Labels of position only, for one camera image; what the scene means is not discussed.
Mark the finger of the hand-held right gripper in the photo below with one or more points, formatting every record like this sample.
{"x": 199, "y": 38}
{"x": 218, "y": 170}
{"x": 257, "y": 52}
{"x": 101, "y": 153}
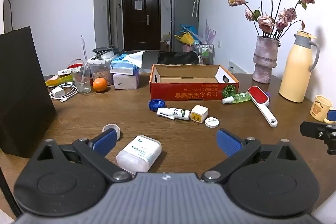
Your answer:
{"x": 331, "y": 115}
{"x": 316, "y": 132}

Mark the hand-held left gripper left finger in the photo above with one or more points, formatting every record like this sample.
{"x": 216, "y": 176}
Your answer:
{"x": 106, "y": 138}

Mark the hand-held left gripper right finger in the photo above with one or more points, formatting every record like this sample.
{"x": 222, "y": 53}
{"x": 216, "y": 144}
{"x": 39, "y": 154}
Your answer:
{"x": 228, "y": 142}

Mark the white tape roll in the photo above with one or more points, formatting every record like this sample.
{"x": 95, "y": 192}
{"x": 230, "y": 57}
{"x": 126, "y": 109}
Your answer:
{"x": 113, "y": 126}

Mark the white round lid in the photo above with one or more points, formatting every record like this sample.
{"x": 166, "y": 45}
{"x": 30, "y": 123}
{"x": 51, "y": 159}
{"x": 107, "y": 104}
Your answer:
{"x": 212, "y": 122}

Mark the white plastic box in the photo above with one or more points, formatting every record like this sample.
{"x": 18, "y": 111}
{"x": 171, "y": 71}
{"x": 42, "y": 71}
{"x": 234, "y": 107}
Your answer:
{"x": 139, "y": 151}

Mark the cream cube box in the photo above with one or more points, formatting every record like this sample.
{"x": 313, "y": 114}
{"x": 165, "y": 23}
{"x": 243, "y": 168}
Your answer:
{"x": 199, "y": 111}

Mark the red and white lint brush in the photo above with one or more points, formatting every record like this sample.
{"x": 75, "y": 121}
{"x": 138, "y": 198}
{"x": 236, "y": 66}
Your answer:
{"x": 258, "y": 95}

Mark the white spray bottle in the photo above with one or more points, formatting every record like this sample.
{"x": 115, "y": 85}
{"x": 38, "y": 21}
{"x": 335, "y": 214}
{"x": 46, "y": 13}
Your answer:
{"x": 178, "y": 113}

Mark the red cardboard box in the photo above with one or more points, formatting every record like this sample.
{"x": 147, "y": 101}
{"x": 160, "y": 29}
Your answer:
{"x": 189, "y": 91}

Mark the cream bear mug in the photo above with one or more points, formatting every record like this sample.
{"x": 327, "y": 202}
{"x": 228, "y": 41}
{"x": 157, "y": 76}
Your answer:
{"x": 319, "y": 108}

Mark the green spray bottle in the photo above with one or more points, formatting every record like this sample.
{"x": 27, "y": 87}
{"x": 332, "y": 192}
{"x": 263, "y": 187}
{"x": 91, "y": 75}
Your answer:
{"x": 241, "y": 97}

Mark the orange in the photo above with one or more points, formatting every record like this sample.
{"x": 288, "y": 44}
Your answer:
{"x": 99, "y": 85}

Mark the cream thermos jug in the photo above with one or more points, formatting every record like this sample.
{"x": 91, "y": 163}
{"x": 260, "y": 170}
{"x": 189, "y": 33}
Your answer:
{"x": 294, "y": 74}

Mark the clear glass cup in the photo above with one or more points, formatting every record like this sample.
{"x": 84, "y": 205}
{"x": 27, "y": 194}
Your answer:
{"x": 81, "y": 86}

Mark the blue ribbed cap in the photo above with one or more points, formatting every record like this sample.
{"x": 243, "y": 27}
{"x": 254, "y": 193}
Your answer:
{"x": 155, "y": 104}

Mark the clear plastic food container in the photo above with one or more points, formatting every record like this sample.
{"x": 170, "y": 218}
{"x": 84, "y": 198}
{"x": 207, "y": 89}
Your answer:
{"x": 101, "y": 74}

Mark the white charger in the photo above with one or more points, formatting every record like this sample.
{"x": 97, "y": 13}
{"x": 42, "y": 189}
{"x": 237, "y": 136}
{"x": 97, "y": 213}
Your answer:
{"x": 59, "y": 92}

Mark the clear straw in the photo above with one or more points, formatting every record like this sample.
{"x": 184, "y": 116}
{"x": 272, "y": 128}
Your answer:
{"x": 84, "y": 73}

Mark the yellow packet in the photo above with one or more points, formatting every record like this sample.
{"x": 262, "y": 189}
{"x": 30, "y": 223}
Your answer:
{"x": 61, "y": 80}

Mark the blue tissue pack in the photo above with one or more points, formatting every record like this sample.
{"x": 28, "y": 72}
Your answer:
{"x": 122, "y": 66}

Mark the small white carton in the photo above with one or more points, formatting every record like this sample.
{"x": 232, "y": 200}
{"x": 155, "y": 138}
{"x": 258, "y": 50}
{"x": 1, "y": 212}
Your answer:
{"x": 64, "y": 71}

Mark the red bucket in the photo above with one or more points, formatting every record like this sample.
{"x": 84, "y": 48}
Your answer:
{"x": 76, "y": 65}

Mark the pink ribbed vase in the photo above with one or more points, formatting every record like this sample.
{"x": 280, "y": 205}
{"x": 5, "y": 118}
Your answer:
{"x": 265, "y": 61}

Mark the black and white object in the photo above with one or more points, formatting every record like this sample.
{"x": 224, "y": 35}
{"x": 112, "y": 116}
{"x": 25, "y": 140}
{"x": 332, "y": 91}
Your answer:
{"x": 103, "y": 50}

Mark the rolling cart with bottles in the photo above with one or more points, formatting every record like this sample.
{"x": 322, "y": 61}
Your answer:
{"x": 206, "y": 52}

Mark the white mop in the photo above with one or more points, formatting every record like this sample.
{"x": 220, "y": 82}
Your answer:
{"x": 84, "y": 48}

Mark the black paper bag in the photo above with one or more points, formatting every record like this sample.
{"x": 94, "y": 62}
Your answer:
{"x": 21, "y": 82}

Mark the dried rose bouquet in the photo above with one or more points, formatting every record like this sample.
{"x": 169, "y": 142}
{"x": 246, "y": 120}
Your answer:
{"x": 265, "y": 23}

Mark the dark brown door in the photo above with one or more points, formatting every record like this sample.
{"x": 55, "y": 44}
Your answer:
{"x": 141, "y": 27}

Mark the blue hangers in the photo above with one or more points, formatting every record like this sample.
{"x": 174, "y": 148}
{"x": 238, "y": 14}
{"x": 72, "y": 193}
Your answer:
{"x": 189, "y": 29}

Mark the grey fridge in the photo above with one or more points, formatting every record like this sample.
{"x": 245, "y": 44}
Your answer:
{"x": 183, "y": 14}

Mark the paper notice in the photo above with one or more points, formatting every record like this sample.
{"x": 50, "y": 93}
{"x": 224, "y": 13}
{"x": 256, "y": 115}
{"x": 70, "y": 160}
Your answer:
{"x": 139, "y": 5}

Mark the white folded umbrella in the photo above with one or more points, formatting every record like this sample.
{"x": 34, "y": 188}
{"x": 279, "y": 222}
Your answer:
{"x": 195, "y": 1}

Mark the white wall heater panel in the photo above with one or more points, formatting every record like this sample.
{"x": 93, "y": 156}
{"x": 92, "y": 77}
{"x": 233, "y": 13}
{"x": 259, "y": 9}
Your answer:
{"x": 236, "y": 67}

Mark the white wall socket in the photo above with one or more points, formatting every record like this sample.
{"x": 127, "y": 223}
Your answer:
{"x": 218, "y": 43}

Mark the side doorway frame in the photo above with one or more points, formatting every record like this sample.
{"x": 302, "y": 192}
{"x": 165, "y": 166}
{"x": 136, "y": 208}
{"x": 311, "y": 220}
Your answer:
{"x": 111, "y": 14}

